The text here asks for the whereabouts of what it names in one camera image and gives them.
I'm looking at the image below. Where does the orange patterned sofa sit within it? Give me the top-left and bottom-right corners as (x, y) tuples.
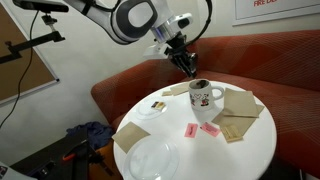
(91, 30), (320, 178)

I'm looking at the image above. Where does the brown napkin beside large plate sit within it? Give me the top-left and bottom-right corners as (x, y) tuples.
(112, 122), (149, 153)

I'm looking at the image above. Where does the white cartoon print mug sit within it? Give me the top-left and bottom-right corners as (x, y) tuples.
(188, 79), (224, 111)

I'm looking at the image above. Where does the cork bulletin board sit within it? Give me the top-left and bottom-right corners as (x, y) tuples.
(0, 2), (58, 105)

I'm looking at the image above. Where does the fire dept valve sign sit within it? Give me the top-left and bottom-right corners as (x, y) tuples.
(233, 0), (320, 26)

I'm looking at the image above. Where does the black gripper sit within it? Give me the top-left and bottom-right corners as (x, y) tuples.
(167, 33), (198, 78)

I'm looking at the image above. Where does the pink sweetener packet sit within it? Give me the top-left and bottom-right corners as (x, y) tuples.
(184, 123), (198, 138)
(201, 122), (220, 137)

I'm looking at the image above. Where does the black camera on mount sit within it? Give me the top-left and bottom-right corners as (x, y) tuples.
(12, 0), (69, 13)

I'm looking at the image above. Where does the round white table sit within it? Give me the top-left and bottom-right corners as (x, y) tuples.
(114, 90), (277, 180)

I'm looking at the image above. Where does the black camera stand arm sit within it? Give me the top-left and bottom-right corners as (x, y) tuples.
(0, 14), (64, 64)

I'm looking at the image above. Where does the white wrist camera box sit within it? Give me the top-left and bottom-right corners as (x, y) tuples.
(143, 44), (170, 59)

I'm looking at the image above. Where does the brown napkin near small plate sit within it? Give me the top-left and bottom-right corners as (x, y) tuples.
(170, 82), (189, 96)

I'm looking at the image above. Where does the blue cloth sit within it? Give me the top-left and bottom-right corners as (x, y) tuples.
(66, 121), (114, 150)

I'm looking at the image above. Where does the large white plate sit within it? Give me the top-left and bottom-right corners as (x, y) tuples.
(122, 136), (180, 180)

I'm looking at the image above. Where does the brown napkin under mug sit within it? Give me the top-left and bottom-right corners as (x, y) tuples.
(212, 104), (264, 135)

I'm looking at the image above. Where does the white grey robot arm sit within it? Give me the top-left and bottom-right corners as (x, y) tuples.
(63, 0), (197, 78)

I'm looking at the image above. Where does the black equipment with orange clamp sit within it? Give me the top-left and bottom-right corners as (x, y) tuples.
(11, 129), (114, 180)

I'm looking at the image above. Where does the small white plate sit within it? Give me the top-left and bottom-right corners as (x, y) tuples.
(136, 100), (167, 120)

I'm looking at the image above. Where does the small brown sugar packet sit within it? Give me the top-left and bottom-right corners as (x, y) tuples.
(221, 125), (243, 143)

